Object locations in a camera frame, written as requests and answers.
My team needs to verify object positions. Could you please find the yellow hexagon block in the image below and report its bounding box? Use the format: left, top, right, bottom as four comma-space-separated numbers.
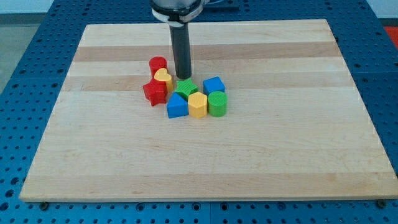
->
188, 92, 208, 118

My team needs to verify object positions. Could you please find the green cylinder block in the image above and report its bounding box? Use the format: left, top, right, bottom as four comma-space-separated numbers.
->
208, 91, 228, 117

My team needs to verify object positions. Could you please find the blue triangular prism block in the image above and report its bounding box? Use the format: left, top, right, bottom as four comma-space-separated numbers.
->
166, 93, 189, 118

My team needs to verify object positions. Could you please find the green star block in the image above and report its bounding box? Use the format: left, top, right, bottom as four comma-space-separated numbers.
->
175, 78, 198, 100

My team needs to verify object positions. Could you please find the blue cube block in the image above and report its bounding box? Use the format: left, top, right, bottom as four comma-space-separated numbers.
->
203, 76, 225, 95

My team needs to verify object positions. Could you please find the red star block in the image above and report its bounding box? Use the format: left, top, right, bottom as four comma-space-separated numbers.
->
143, 78, 168, 106

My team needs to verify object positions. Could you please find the yellow heart block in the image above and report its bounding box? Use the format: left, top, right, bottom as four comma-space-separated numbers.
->
154, 68, 174, 93

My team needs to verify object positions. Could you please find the red cylinder block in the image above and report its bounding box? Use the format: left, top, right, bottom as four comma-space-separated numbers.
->
149, 56, 168, 78

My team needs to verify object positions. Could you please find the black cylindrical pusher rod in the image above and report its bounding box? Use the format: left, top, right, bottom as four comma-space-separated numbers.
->
170, 24, 192, 80

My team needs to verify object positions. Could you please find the light wooden board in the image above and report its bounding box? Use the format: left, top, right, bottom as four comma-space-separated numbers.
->
19, 19, 397, 202

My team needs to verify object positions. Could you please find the blue perforated metal table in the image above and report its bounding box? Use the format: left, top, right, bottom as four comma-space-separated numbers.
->
1, 0, 397, 223

